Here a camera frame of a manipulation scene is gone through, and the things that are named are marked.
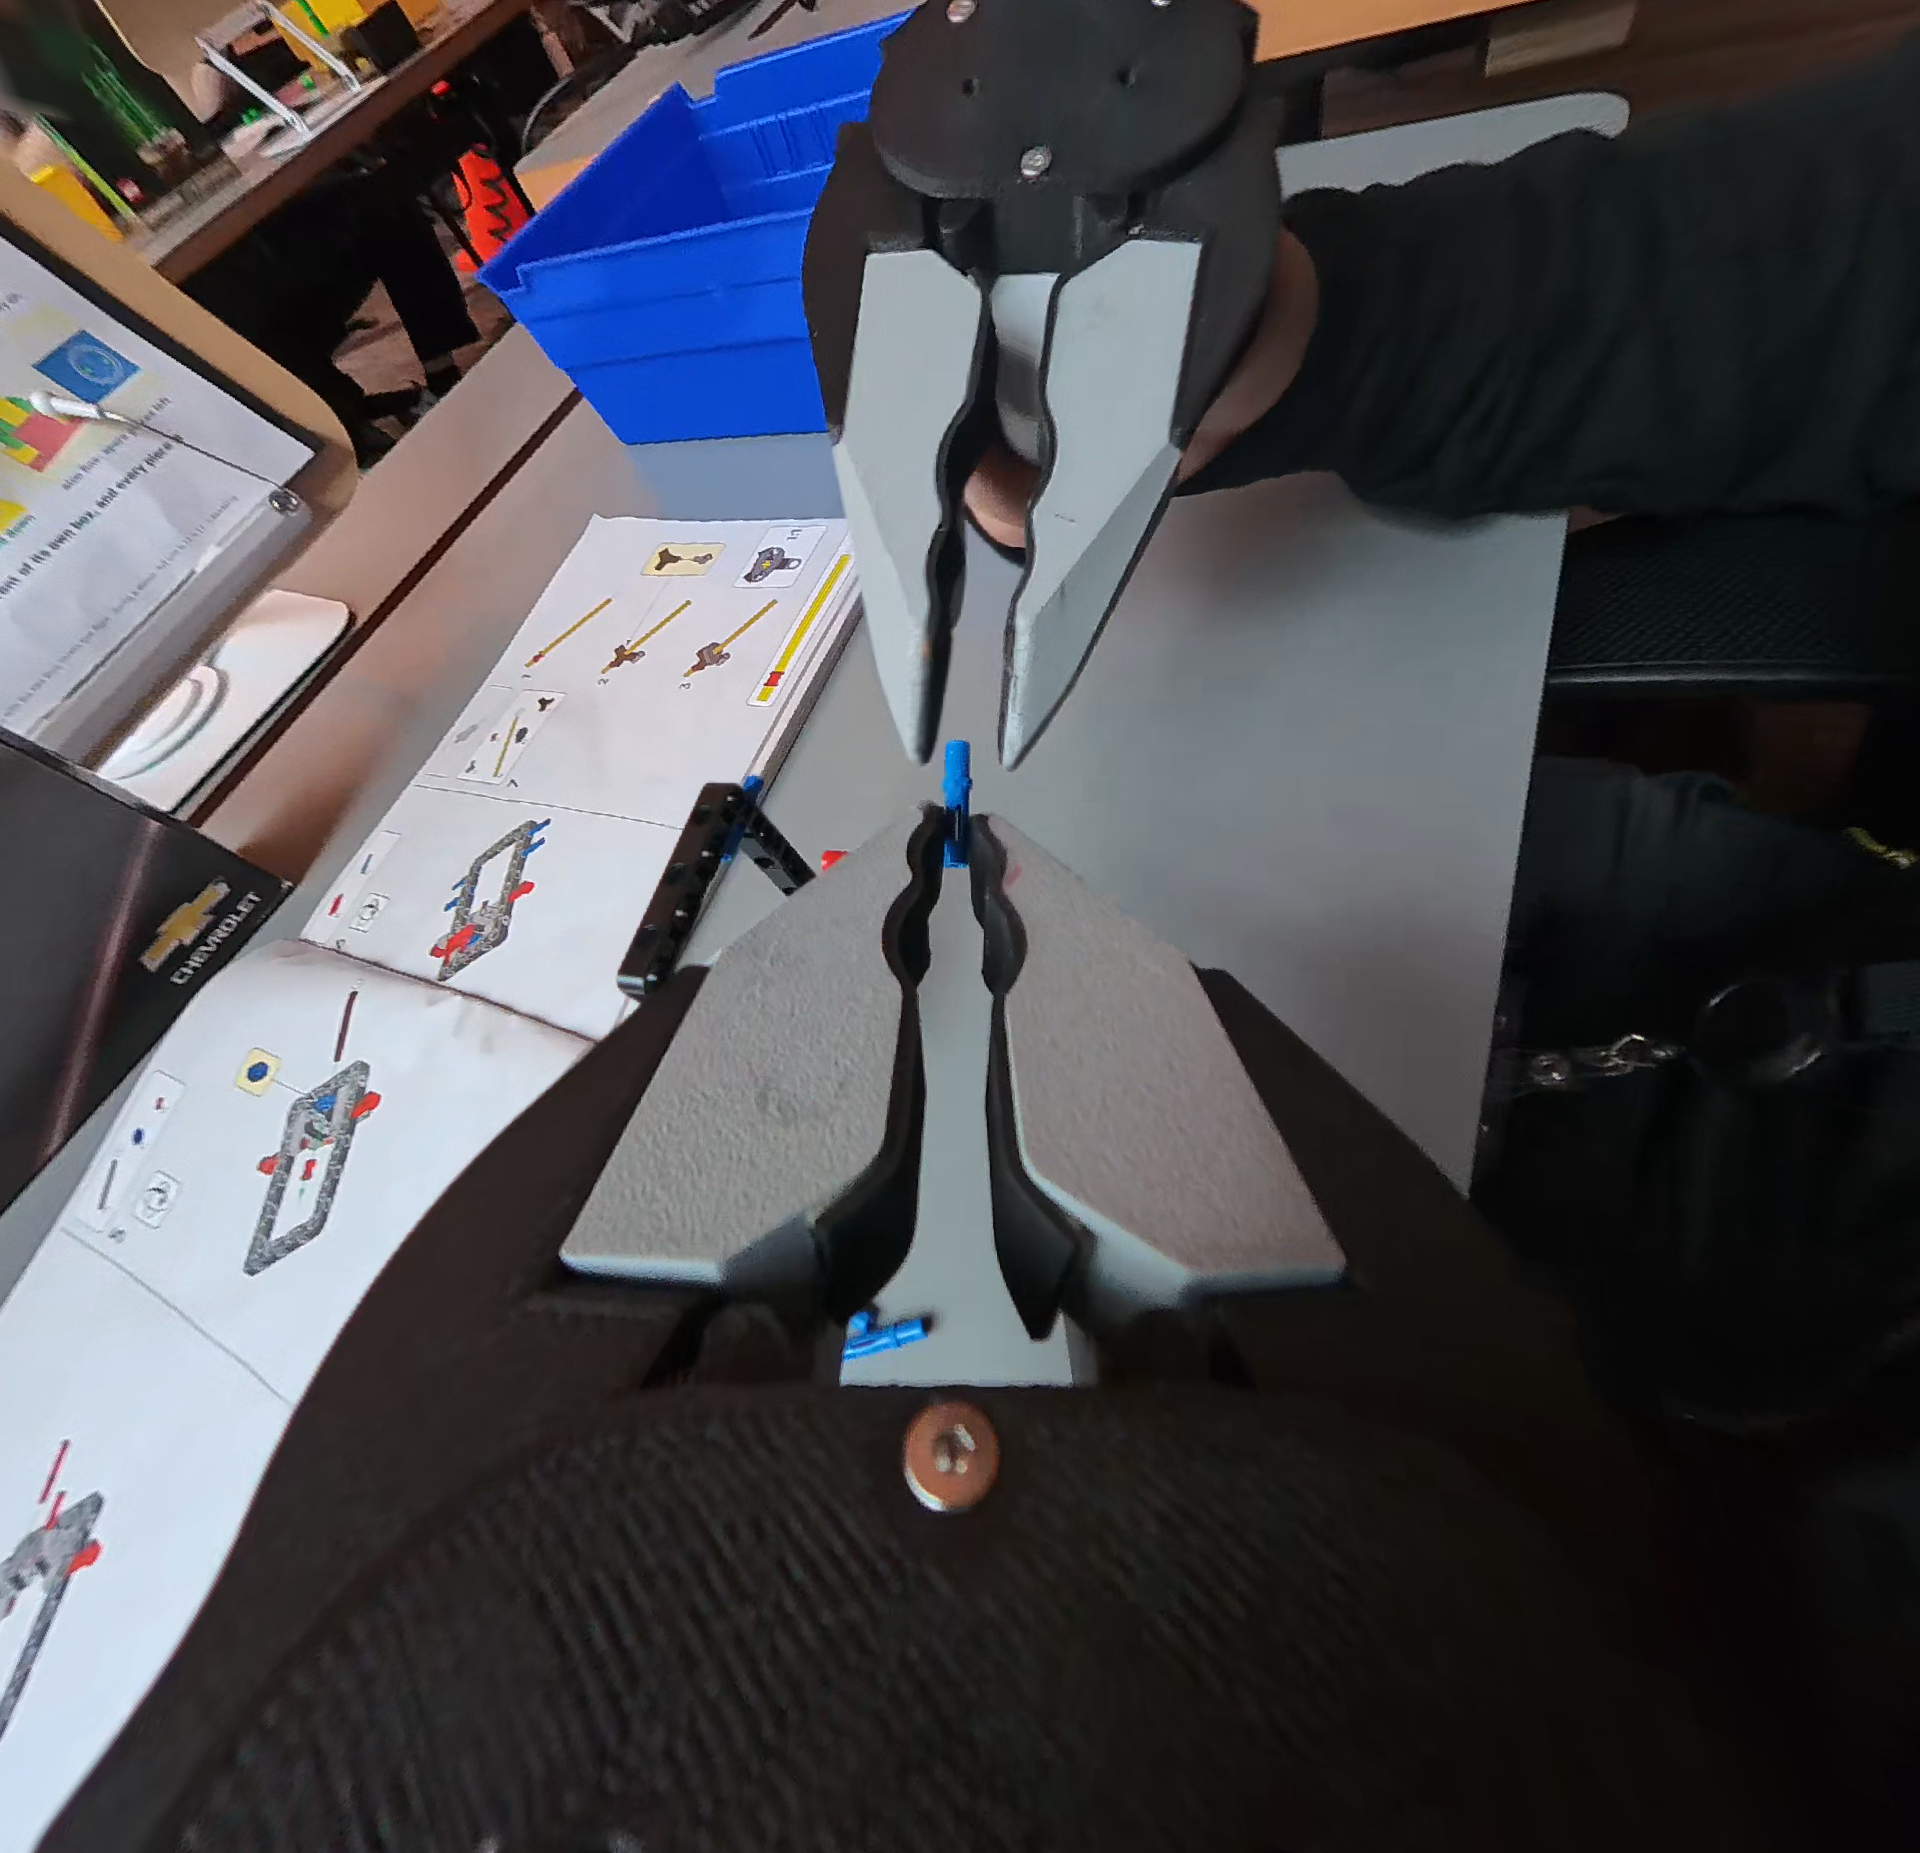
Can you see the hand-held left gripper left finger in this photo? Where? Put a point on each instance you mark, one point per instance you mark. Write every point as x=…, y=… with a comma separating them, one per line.
x=751, y=1088

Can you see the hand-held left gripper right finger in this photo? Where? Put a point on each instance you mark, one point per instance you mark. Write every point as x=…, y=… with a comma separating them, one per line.
x=1143, y=1088

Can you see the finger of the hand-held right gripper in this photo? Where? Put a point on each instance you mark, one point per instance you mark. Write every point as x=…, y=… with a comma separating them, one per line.
x=1118, y=426
x=903, y=426

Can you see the black lego frame assembly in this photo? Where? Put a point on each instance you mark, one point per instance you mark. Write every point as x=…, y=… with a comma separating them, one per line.
x=673, y=909

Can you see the blue lego pin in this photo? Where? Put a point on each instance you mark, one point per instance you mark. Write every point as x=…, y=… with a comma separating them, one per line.
x=886, y=1330
x=957, y=793

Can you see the person's right forearm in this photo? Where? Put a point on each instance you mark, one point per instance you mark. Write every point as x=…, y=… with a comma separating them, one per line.
x=1577, y=323

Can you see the lego instruction booklet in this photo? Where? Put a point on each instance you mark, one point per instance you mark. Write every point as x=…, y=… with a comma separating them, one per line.
x=631, y=714

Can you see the black lego set box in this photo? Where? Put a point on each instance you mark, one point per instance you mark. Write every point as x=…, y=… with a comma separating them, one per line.
x=106, y=955

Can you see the person's right hand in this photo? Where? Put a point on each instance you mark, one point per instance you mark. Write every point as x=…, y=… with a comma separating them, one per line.
x=1261, y=385

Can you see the blue plastic bin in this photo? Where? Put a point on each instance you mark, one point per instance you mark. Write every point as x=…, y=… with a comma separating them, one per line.
x=673, y=308

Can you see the black bag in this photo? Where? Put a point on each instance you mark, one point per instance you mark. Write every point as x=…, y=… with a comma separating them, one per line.
x=1726, y=1207

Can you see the wooden desk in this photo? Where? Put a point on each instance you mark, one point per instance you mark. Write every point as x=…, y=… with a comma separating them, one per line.
x=374, y=81

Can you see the black mesh office chair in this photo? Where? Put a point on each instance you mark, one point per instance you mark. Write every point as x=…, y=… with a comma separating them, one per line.
x=1726, y=594

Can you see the white stand base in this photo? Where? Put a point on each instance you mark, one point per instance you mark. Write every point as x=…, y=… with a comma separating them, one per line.
x=226, y=685

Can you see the wooden framed instruction sign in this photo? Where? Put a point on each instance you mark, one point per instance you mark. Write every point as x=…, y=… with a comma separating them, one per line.
x=123, y=426

